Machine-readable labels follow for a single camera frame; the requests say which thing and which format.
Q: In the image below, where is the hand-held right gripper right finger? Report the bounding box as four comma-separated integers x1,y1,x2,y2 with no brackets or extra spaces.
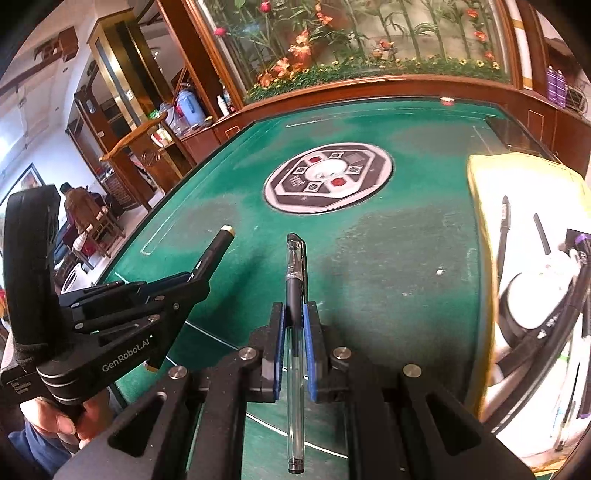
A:
302,301,536,480

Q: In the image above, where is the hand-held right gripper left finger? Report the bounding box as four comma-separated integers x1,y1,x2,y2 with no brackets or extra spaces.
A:
58,301,284,480

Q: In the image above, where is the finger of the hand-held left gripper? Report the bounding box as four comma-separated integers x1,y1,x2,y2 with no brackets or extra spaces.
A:
74,281,212,344
59,271,199,310

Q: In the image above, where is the clear gel pen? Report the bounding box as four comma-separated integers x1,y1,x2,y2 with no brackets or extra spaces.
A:
284,233,308,475

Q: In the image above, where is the white box with gold tape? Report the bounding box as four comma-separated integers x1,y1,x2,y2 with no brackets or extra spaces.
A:
466,154,591,467

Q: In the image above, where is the person's left forearm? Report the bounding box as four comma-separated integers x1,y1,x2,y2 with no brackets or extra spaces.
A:
0,415,75,480

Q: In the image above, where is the person's left hand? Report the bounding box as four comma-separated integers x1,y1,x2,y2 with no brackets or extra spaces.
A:
21,394,116,450

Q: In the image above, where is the carved wooden chair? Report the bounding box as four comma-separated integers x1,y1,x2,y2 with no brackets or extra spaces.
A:
99,111,195,208

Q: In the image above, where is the blue thermos jug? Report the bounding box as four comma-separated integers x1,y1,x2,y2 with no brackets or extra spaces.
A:
175,88,206,130

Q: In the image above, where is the gold framed glass cabinet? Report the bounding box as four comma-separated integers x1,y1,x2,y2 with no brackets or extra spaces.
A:
88,21,162,153

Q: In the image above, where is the black pen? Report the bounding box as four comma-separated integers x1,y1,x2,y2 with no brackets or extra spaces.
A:
495,196,511,278
533,213,552,256

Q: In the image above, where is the black printed marker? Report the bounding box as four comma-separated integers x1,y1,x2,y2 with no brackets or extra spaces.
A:
496,277,591,374

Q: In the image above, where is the purple capped pen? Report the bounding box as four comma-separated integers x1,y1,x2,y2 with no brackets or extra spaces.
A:
566,228,591,259

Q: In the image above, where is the white and yellow paper roll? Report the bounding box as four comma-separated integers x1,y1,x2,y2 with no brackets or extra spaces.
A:
505,0,536,90

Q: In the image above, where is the framed wall picture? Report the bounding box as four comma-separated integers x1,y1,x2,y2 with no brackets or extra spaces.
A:
0,162,47,208

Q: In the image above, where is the wooden wall shelf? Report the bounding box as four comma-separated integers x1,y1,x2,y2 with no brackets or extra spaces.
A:
32,25,77,63

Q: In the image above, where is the wire basket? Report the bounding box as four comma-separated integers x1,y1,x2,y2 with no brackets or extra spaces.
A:
566,83,589,114

